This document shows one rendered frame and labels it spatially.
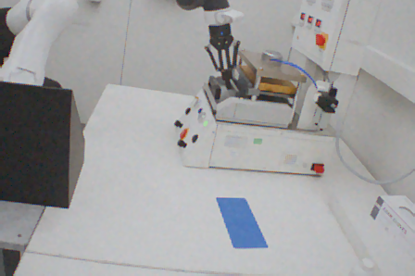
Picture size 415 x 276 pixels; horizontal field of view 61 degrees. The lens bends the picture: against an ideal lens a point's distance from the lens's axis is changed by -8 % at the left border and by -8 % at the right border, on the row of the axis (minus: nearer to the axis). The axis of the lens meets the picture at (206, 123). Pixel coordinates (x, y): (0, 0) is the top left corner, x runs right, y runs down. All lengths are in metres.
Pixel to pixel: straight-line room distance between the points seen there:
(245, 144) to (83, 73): 1.83
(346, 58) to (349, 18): 0.14
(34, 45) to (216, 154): 0.67
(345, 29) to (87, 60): 2.01
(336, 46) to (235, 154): 0.49
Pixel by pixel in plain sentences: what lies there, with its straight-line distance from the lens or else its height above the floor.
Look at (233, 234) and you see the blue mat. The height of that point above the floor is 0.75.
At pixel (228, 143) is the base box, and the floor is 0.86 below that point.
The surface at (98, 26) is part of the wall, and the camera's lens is 2.78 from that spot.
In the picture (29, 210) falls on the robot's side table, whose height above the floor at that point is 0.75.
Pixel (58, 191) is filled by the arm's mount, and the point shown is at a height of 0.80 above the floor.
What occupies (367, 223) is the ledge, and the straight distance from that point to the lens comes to 1.21.
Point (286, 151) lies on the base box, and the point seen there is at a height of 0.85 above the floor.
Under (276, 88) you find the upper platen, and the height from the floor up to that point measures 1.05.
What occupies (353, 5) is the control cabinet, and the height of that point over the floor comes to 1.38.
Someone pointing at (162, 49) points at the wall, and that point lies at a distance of 2.76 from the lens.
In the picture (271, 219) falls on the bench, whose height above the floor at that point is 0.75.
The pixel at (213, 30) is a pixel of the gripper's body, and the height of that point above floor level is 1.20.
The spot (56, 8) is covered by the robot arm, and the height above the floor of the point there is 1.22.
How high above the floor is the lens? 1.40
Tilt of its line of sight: 23 degrees down
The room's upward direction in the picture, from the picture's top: 11 degrees clockwise
